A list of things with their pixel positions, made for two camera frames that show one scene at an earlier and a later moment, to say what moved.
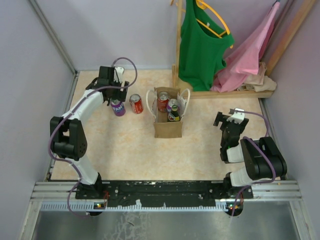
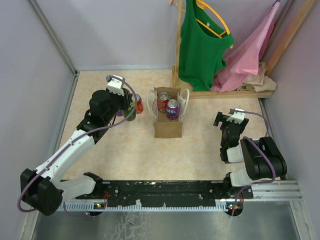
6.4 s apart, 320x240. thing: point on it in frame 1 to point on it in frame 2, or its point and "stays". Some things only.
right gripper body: [222, 118] stays
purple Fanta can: [171, 102] stays
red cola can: [137, 103] stays
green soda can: [173, 115] to [126, 112]
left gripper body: [117, 94] to [117, 102]
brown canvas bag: [162, 128] stays
